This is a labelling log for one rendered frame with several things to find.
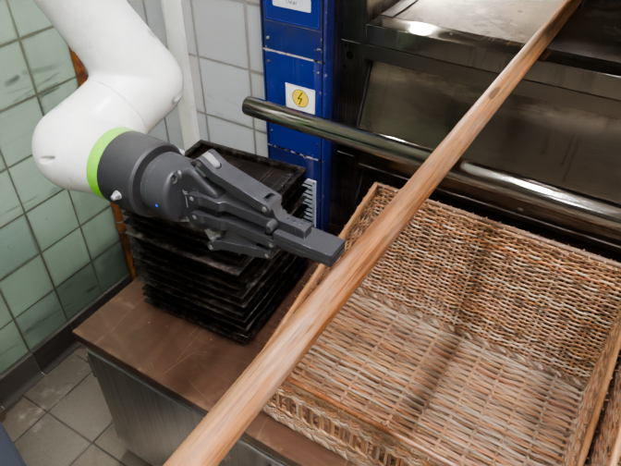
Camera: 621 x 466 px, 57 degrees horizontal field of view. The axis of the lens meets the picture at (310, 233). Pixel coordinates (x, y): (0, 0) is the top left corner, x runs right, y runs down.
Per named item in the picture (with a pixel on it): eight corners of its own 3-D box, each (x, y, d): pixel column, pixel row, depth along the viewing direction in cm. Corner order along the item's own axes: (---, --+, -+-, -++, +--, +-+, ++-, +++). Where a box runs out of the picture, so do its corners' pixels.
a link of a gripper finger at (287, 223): (272, 215, 62) (270, 192, 60) (311, 231, 60) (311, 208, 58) (263, 223, 61) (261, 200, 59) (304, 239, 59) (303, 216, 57)
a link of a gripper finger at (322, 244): (288, 222, 62) (288, 217, 61) (346, 245, 59) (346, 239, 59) (273, 238, 60) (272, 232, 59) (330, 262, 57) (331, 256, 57)
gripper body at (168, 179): (178, 136, 68) (242, 159, 64) (188, 195, 73) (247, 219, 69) (131, 165, 63) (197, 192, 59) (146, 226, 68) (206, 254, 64)
